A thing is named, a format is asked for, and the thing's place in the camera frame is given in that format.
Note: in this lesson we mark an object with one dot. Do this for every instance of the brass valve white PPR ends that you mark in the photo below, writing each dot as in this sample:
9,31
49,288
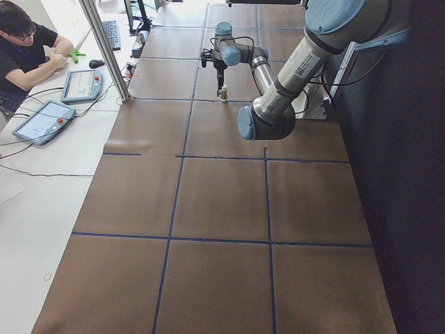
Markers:
222,93

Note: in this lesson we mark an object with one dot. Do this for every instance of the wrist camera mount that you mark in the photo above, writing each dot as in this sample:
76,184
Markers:
206,57

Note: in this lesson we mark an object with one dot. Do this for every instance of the near teach pendant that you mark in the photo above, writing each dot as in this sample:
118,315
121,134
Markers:
46,123

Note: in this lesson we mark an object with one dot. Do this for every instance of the aluminium frame post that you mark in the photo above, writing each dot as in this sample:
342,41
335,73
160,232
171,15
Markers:
90,10

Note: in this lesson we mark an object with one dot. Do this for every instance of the teach pendant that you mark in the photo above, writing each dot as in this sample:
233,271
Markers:
82,86
46,123

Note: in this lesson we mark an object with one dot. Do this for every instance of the far teach pendant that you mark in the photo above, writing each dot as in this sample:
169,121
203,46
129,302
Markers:
82,86

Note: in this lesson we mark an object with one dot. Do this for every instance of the black keyboard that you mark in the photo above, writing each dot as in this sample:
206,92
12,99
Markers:
112,32

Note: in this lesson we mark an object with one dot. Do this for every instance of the orange black connector strip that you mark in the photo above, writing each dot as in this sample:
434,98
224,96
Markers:
130,69

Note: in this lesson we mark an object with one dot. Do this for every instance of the green plastic clamp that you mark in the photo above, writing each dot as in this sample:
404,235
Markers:
75,54

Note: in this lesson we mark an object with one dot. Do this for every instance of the white pedestal column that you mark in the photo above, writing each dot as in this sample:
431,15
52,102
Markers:
310,103

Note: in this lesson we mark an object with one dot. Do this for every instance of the seated person black shirt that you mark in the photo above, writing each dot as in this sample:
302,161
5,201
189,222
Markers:
30,54

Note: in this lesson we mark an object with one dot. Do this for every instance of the steel cylinder weight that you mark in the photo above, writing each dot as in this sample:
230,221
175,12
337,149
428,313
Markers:
140,38

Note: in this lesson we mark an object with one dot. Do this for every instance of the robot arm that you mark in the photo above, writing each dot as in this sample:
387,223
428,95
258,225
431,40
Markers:
330,26

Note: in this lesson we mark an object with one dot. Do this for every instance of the black computer mouse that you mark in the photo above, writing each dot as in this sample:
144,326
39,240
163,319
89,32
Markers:
94,63

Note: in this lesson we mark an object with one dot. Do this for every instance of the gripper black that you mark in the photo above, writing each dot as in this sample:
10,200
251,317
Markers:
219,69

